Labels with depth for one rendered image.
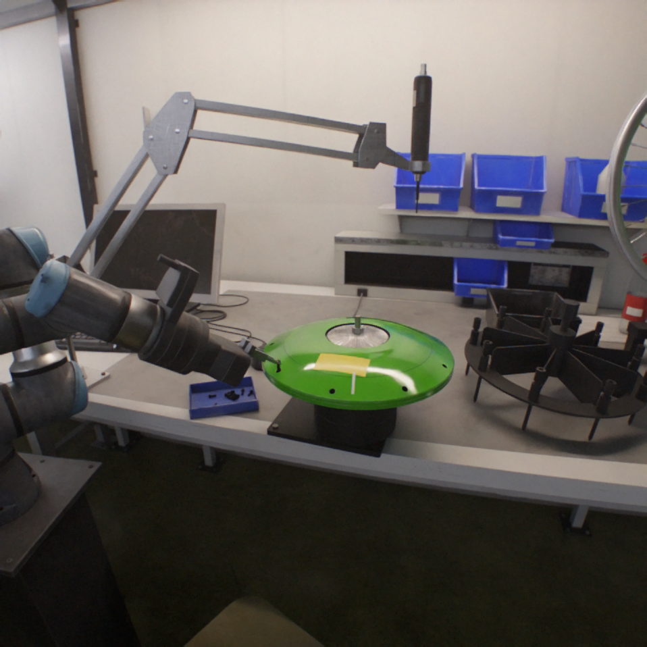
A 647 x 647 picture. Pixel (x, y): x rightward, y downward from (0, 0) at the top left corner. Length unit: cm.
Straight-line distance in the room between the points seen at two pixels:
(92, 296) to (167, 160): 42
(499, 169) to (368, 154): 72
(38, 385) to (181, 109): 53
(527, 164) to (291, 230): 85
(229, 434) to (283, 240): 101
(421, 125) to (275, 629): 97
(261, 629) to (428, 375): 53
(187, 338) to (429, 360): 35
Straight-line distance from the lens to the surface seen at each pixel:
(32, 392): 77
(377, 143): 87
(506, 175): 151
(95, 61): 208
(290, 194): 161
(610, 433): 89
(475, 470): 72
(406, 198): 131
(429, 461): 71
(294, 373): 60
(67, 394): 78
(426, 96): 92
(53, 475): 89
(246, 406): 81
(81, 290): 49
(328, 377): 58
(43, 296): 48
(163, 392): 92
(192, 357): 52
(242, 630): 86
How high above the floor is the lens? 135
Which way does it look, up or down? 21 degrees down
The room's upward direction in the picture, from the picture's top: straight up
